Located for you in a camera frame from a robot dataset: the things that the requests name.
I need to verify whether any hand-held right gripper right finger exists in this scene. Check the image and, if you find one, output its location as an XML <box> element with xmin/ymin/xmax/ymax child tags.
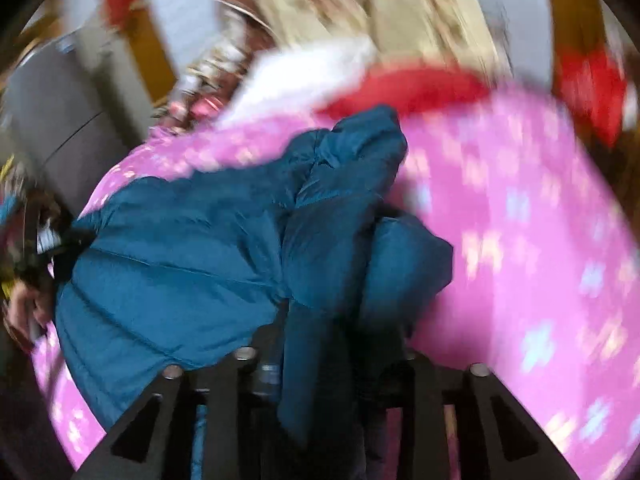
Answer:
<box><xmin>370</xmin><ymin>352</ymin><xmax>581</xmax><ymax>480</ymax></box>

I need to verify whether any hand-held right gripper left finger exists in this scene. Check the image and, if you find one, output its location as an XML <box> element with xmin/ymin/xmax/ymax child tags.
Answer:
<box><xmin>75</xmin><ymin>345</ymin><xmax>286</xmax><ymax>480</ymax></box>

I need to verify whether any teal down jacket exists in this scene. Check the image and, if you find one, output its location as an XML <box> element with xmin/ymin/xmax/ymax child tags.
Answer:
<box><xmin>52</xmin><ymin>105</ymin><xmax>453</xmax><ymax>480</ymax></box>

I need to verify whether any person's left hand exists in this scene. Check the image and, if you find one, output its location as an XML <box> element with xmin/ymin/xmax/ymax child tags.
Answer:
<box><xmin>6</xmin><ymin>280</ymin><xmax>53</xmax><ymax>353</ymax></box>

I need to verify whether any grey cabinet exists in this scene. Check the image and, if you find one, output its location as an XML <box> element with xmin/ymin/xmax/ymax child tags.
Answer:
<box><xmin>2</xmin><ymin>50</ymin><xmax>151</xmax><ymax>206</ymax></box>

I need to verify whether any pink floral bedsheet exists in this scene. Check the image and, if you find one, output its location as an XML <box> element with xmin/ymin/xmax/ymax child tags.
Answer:
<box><xmin>30</xmin><ymin>85</ymin><xmax>640</xmax><ymax>480</ymax></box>

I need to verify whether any red patterned blanket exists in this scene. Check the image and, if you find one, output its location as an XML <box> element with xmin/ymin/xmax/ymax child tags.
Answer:
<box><xmin>160</xmin><ymin>35</ymin><xmax>266</xmax><ymax>131</ymax></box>

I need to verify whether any red ruffled pillow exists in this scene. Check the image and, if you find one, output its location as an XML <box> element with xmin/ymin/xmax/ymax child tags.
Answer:
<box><xmin>320</xmin><ymin>62</ymin><xmax>493</xmax><ymax>121</ymax></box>

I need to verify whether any white pillow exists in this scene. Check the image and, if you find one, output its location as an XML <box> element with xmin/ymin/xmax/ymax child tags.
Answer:
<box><xmin>220</xmin><ymin>35</ymin><xmax>376</xmax><ymax>126</ymax></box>

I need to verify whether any red shopping bag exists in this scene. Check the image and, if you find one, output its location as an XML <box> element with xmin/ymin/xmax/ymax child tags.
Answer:
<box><xmin>555</xmin><ymin>50</ymin><xmax>638</xmax><ymax>148</ymax></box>

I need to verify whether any cream floral quilt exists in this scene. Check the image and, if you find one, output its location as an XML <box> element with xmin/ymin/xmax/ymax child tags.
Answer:
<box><xmin>190</xmin><ymin>0</ymin><xmax>506</xmax><ymax>81</ymax></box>

